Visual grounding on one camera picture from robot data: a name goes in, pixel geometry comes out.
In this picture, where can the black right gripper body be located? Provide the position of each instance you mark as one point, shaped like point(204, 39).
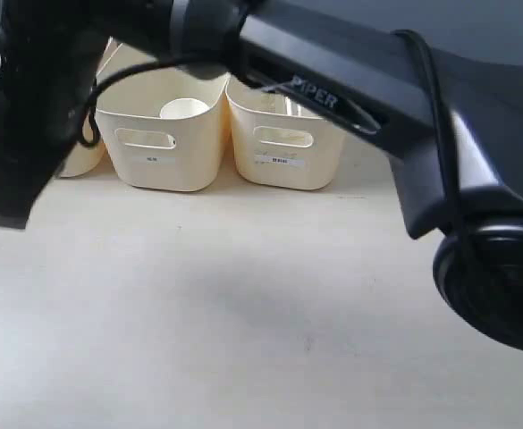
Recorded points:
point(49, 53)

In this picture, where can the cream right storage bin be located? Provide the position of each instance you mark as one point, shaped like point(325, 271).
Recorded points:
point(277, 142)

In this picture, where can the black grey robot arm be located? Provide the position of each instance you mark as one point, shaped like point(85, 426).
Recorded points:
point(451, 127)

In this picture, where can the cream middle storage bin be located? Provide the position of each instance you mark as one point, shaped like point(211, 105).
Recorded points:
point(153, 153)

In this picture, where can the cream storage bin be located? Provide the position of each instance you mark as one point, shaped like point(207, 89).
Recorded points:
point(153, 153)
point(277, 142)
point(82, 159)

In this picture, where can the white paper cup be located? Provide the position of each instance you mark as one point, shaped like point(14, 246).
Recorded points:
point(183, 108)

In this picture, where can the cream left storage bin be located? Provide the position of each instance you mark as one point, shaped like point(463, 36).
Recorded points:
point(82, 159)

